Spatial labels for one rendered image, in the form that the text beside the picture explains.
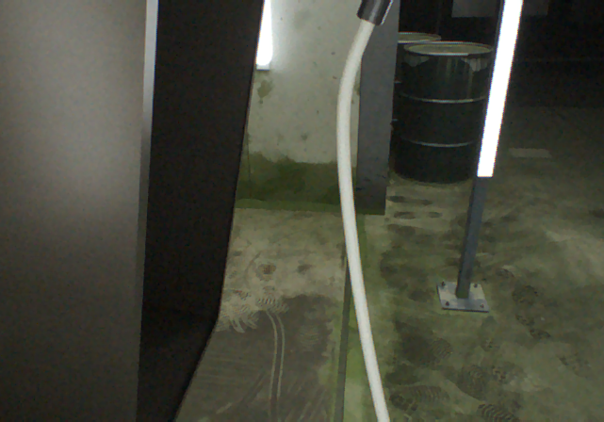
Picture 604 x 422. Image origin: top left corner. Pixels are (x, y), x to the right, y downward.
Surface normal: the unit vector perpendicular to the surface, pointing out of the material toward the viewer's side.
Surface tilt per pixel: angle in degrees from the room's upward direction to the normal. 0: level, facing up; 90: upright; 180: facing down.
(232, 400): 0
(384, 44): 90
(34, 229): 90
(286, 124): 90
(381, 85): 90
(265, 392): 0
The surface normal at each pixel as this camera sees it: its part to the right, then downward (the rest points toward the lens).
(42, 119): -0.11, 0.43
